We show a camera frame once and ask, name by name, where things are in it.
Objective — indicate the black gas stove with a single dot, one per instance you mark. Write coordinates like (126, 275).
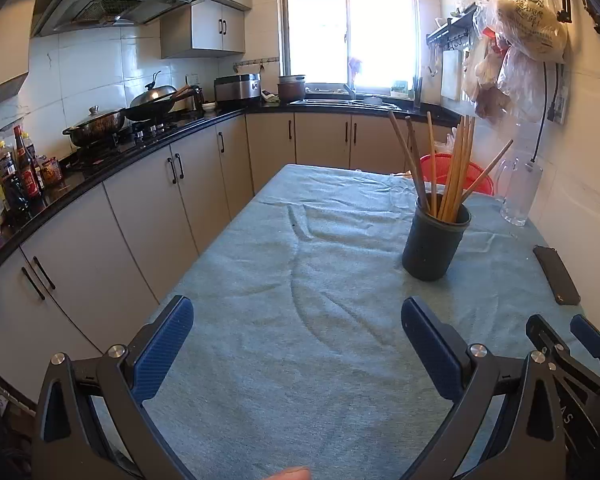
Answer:
(140, 135)

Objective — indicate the red chili jar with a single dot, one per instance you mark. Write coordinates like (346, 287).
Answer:
(52, 170)

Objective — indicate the set of wooden chopsticks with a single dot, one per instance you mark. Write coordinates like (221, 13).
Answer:
(455, 185)

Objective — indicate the white wall outlet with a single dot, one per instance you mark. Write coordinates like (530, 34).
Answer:
(558, 105)

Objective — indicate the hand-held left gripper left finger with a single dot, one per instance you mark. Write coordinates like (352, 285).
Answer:
(162, 350)

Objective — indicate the teal table cloth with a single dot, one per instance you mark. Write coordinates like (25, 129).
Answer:
(305, 260)

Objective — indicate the dark soy sauce bottle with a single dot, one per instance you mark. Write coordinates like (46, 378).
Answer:
(25, 160)

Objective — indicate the white upper kitchen cabinets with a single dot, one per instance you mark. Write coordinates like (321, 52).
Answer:
(205, 30)

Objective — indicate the black wall rack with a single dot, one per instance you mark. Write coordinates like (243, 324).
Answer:
(450, 25)

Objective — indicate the silver rice cooker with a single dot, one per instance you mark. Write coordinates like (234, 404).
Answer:
(237, 89)

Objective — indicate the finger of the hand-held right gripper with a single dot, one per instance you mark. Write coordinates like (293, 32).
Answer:
(547, 340)
(587, 335)

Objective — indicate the plastic bag with bread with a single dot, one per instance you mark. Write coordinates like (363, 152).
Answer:
(530, 25)

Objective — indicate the dark grey utensil holder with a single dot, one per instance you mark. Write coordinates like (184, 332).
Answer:
(430, 250)

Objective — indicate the steel wok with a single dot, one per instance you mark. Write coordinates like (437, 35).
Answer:
(152, 100)

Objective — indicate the dark chopstick caddy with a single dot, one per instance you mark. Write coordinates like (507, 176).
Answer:
(416, 92)

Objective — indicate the black kettle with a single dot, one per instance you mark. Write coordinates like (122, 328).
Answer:
(195, 97)

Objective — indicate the steel range hood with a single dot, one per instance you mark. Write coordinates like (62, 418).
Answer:
(115, 0)

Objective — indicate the hanging clear plastic bag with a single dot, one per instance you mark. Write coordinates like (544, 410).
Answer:
(520, 85)

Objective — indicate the kitchen window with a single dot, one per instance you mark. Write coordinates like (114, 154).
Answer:
(350, 25)

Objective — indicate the white wall cabinet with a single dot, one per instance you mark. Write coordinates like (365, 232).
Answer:
(0, 45)

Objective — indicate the brown cooking pot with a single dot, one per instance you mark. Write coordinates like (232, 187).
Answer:
(291, 91)

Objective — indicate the hanging bag with red contents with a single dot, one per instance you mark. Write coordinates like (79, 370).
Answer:
(485, 80)

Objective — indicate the steel kitchen sink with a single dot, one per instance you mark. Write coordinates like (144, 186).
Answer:
(330, 102)

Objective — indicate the red plastic stool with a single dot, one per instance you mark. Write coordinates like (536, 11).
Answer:
(485, 187)

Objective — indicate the beige lower kitchen cabinets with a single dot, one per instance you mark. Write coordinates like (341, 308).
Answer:
(140, 220)

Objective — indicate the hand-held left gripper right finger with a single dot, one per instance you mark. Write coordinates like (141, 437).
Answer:
(432, 355)

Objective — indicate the black kitchen countertop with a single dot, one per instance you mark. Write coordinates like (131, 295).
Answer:
(230, 112)

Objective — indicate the pink cloth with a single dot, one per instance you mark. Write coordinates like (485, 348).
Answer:
(354, 67)

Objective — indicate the person's left hand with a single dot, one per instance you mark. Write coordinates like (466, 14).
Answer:
(290, 474)

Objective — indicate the clear glass mug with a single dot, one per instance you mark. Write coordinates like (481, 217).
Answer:
(520, 195)

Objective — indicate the white cutting board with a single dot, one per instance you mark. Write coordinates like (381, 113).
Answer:
(451, 75)

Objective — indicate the black wall hook rail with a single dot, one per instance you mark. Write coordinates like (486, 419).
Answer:
(597, 20)

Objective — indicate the pan with glass lid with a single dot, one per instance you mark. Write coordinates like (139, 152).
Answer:
(95, 127)

